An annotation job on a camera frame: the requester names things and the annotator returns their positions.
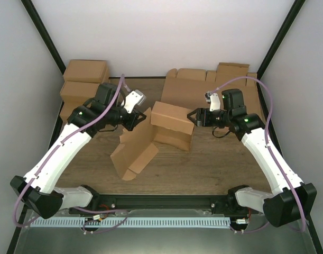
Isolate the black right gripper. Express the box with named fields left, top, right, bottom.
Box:
left=187, top=108, right=231, bottom=127

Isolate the cardboard box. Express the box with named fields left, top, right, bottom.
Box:
left=60, top=81, right=99, bottom=103
left=110, top=101, right=195, bottom=181
left=59, top=102, right=83, bottom=124
left=63, top=59, right=109, bottom=84

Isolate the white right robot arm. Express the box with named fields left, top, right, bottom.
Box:
left=187, top=89, right=317, bottom=227

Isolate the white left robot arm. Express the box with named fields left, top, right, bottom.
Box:
left=10, top=83, right=146, bottom=219

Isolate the stack of flat cardboard sheets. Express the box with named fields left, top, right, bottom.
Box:
left=161, top=69, right=262, bottom=115

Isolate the upright cardboard sheet at back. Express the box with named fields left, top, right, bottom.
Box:
left=215, top=62, right=249, bottom=86

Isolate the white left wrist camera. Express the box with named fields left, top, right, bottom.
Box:
left=121, top=90, right=146, bottom=114

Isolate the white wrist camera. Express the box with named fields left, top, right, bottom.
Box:
left=205, top=92, right=221, bottom=112
left=121, top=90, right=146, bottom=114

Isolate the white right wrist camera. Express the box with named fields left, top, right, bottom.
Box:
left=205, top=92, right=221, bottom=112

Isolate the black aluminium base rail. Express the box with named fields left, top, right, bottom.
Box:
left=68, top=194, right=273, bottom=212

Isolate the left black frame post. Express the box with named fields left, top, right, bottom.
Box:
left=21, top=0, right=66, bottom=75

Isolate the black frame post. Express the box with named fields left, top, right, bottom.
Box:
left=21, top=0, right=66, bottom=75
left=256, top=0, right=306, bottom=76

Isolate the light blue slotted cable duct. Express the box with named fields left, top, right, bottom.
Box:
left=31, top=217, right=230, bottom=229

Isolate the right black frame post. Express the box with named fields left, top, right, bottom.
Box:
left=256, top=0, right=306, bottom=76

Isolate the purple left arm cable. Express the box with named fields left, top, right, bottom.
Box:
left=12, top=73, right=130, bottom=228

